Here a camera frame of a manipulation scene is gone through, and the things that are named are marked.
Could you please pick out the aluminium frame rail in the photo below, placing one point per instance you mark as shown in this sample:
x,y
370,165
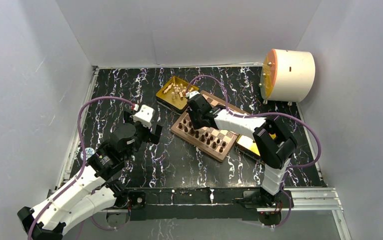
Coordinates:
x,y
314,198

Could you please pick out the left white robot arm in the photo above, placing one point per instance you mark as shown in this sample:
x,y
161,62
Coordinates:
x,y
92,189

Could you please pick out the gold tray dark pieces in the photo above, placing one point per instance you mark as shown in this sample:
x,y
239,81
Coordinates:
x,y
248,147

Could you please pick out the wooden chess board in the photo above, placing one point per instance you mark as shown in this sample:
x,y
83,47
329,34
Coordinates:
x,y
224,135

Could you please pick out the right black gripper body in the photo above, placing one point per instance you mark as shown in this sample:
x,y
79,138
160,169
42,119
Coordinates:
x,y
195,119

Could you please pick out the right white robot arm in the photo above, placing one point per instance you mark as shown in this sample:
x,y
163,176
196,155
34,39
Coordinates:
x,y
274,142

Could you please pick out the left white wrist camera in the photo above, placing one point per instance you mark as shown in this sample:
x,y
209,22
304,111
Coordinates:
x,y
144,115

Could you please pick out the round sticker on table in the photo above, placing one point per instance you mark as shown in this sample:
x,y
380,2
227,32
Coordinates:
x,y
88,151

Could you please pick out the pile of light pieces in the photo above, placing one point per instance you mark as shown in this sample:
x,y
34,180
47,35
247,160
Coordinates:
x,y
177,91

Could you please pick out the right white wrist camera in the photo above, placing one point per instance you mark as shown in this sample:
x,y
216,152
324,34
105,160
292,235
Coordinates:
x,y
191,94

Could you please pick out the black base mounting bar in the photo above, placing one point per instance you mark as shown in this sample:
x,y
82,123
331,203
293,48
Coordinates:
x,y
243,203

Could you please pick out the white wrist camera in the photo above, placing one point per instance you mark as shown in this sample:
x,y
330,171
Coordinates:
x,y
144,115
191,94

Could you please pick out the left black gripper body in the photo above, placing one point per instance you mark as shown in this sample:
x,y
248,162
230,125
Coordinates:
x,y
143,134

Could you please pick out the gold tray light pieces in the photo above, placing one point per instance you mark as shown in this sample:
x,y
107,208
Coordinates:
x,y
177,106

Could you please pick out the white round drawer cabinet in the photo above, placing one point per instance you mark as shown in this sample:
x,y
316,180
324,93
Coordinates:
x,y
287,76

